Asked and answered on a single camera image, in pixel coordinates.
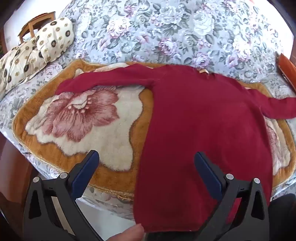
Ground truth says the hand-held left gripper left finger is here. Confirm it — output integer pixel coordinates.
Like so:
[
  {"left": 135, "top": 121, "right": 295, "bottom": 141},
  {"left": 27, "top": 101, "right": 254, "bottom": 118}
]
[{"left": 23, "top": 150, "right": 103, "bottom": 241}]

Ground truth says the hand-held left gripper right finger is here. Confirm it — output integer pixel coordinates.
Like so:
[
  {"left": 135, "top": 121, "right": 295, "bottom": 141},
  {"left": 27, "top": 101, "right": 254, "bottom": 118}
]
[{"left": 192, "top": 152, "right": 270, "bottom": 241}]

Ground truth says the dark red sweater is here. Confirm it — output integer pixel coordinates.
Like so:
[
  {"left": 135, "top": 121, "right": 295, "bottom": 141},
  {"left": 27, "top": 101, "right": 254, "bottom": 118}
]
[{"left": 55, "top": 64, "right": 296, "bottom": 233}]

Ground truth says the person's left hand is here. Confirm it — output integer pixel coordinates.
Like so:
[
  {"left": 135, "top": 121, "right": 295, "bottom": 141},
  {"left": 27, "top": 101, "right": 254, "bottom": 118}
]
[{"left": 108, "top": 224, "right": 146, "bottom": 241}]

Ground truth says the plush flower-print blanket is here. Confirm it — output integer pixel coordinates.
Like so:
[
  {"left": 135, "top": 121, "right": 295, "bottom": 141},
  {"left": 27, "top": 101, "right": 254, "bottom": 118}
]
[{"left": 11, "top": 59, "right": 293, "bottom": 202}]

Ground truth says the dark cloth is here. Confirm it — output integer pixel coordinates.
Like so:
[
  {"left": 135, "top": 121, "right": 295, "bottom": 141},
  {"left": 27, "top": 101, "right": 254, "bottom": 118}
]
[{"left": 269, "top": 192, "right": 296, "bottom": 241}]

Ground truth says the cream medallion-print pillow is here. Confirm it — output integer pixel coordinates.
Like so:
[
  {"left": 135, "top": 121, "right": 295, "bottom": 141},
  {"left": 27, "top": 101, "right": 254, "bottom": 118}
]
[
  {"left": 0, "top": 38, "right": 48, "bottom": 93},
  {"left": 36, "top": 17, "right": 74, "bottom": 63}
]

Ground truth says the floral bedsheet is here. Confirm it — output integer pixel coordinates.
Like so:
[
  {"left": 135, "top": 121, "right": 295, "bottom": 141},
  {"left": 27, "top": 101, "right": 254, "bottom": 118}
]
[{"left": 0, "top": 0, "right": 296, "bottom": 223}]

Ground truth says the wooden chair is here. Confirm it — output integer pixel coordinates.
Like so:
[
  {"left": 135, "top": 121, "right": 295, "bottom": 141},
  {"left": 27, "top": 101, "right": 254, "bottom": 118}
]
[{"left": 17, "top": 11, "right": 56, "bottom": 44}]

